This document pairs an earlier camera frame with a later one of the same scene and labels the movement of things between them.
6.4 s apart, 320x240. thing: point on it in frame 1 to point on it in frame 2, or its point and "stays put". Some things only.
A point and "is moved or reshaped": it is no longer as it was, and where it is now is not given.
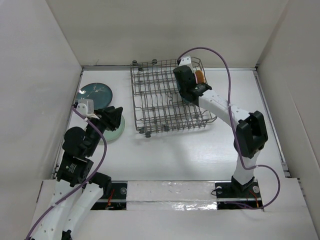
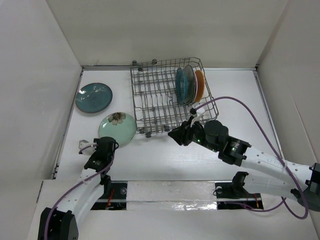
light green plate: x=111 y=136 is moved or reshaped
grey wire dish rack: x=158 y=106 stays put
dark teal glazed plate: x=101 y=94 stays put
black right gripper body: x=182 y=91 to x=197 y=132
